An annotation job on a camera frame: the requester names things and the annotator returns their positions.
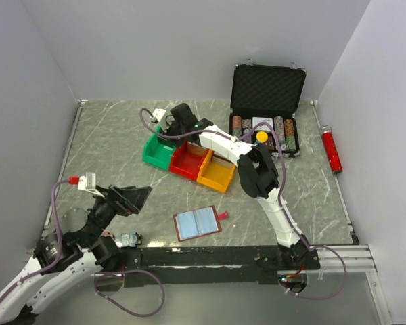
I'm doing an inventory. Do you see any red leather card holder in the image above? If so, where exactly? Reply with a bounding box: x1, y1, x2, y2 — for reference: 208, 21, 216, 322
173, 205, 229, 242

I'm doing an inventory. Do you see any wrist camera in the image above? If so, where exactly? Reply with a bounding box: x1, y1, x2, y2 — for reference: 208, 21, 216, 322
150, 108, 168, 132
68, 172, 104, 197

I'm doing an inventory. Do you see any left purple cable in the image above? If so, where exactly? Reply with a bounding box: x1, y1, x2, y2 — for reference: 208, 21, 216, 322
0, 177, 166, 318

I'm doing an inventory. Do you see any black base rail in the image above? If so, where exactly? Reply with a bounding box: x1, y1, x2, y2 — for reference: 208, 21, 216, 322
124, 246, 321, 285

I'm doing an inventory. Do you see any yellow plastic bin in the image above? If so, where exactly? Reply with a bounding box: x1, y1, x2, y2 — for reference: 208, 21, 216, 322
197, 150, 236, 193

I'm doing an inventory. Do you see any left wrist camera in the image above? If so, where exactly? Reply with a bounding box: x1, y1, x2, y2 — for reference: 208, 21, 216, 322
68, 172, 104, 197

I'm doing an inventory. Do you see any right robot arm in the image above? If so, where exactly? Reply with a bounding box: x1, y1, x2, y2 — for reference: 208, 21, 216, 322
151, 103, 308, 269

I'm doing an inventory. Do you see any red plastic bin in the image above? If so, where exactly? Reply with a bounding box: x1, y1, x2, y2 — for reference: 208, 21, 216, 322
168, 141, 209, 181

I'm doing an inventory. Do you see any black poker chip case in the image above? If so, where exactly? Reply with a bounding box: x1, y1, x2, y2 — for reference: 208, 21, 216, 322
229, 64, 307, 158

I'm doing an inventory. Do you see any green plastic bin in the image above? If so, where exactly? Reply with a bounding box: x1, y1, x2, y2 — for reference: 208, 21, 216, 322
142, 133, 177, 170

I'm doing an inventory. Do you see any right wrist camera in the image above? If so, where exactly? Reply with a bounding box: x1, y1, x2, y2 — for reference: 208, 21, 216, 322
150, 108, 168, 132

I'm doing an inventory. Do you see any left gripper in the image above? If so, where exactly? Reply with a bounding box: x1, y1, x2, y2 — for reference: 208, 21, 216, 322
84, 183, 152, 246

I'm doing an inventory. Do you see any white playing card deck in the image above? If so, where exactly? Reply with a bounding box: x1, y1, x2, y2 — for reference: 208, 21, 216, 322
252, 116, 273, 132

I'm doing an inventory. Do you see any yellow dealer chip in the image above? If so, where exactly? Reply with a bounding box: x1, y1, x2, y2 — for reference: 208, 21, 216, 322
256, 131, 269, 144

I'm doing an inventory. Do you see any red glitter tube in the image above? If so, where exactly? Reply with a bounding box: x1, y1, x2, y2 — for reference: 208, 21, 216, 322
320, 125, 343, 174

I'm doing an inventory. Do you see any cartoon sticker tag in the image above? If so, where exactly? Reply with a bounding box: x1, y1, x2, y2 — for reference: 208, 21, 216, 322
121, 232, 142, 248

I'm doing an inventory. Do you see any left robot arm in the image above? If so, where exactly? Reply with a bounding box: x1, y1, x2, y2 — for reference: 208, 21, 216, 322
0, 186, 152, 324

